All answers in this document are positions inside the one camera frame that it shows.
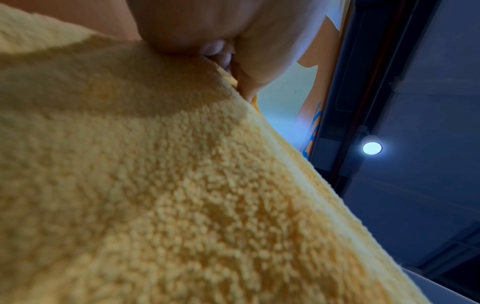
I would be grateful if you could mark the grey ceiling pipe bundle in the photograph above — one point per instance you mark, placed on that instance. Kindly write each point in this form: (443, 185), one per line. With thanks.
(450, 255)

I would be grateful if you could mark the red-brown ceiling pipe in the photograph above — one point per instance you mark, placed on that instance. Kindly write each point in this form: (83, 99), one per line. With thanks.
(378, 74)

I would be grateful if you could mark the round white ceiling light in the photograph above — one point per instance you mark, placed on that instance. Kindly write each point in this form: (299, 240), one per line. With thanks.
(372, 147)

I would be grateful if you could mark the yellow towel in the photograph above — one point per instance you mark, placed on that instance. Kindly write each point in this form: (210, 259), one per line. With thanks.
(168, 193)

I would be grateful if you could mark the person's left hand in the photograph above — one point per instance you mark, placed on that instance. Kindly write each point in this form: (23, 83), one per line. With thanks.
(243, 23)

